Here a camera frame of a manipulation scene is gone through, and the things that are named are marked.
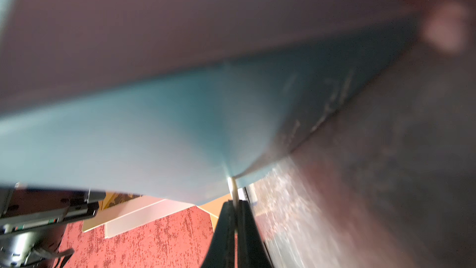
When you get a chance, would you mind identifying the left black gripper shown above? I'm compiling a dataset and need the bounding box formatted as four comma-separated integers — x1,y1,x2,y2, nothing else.
1,187,106,268

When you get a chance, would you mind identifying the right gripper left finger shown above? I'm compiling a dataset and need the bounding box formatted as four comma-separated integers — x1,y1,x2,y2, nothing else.
201,201,236,268

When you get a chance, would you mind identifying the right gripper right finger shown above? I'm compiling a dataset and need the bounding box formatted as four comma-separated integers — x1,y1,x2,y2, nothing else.
237,200,272,268

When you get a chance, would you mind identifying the teal three-drawer cabinet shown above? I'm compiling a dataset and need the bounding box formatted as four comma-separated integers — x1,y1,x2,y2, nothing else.
1,0,417,203

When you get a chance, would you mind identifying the purple paper folder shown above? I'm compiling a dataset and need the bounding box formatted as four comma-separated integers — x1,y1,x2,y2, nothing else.
104,199,194,239

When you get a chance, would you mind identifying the beige lattice file organizer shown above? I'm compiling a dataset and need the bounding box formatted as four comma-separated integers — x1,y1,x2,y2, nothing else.
81,191,246,233

